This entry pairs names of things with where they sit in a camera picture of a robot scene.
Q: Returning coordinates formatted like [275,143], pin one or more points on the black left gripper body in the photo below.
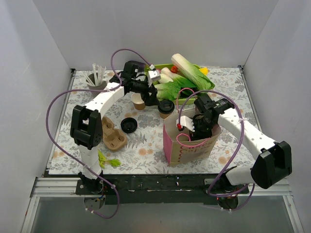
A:
[149,96]

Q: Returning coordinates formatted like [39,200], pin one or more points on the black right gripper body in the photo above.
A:
[200,129]

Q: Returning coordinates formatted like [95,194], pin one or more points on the black plastic cup lid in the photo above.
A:
[166,106]

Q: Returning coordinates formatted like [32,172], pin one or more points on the brown paper cup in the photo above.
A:
[164,115]
[137,101]

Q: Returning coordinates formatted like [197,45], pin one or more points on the pink paper cake bag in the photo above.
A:
[181,146]

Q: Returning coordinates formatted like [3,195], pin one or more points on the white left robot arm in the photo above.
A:
[86,123]

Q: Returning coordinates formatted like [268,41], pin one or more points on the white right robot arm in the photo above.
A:
[273,160]

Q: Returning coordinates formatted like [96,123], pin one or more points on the bok choy front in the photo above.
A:
[167,91]

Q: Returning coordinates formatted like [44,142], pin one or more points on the bok choy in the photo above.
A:
[168,76]
[167,91]

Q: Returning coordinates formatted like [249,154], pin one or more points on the floral table mat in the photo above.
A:
[143,153]

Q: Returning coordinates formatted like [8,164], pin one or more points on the bok choy middle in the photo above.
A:
[168,76]

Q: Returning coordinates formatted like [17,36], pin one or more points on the stack of black lids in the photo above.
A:
[129,125]

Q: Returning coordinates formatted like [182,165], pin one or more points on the red pepper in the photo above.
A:
[174,69]

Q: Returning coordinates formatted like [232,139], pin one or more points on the napa cabbage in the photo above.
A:
[189,71]

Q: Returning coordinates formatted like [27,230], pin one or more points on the yellow vegetable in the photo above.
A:
[204,70]

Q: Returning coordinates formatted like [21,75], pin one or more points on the brown cardboard cup carrier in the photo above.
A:
[113,138]

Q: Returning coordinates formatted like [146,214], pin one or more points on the green celery stalks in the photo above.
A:
[104,161]

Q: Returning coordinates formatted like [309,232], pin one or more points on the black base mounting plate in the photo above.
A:
[157,188]

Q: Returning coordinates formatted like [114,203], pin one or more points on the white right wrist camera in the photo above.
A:
[185,122]

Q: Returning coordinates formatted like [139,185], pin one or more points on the aluminium frame rail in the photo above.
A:
[66,187]

